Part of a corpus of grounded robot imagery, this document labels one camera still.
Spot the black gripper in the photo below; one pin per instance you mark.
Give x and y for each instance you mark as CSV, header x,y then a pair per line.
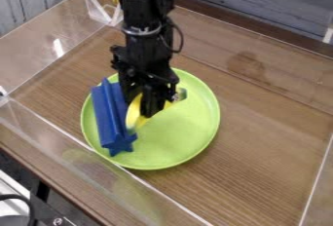
x,y
136,73

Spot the yellow toy banana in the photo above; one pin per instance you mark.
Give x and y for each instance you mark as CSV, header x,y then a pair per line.
x,y
135,120

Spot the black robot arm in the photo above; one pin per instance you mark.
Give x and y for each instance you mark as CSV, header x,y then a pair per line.
x,y
147,28

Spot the green round plate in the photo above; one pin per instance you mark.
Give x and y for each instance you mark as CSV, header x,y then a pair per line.
x,y
173,137

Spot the blue plastic block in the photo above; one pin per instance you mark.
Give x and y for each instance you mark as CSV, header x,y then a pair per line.
x,y
109,109

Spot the clear acrylic tray walls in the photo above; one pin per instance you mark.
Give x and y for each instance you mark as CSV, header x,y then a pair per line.
x,y
264,174

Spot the black device with knob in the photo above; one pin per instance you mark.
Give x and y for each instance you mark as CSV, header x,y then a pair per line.
x,y
44,214

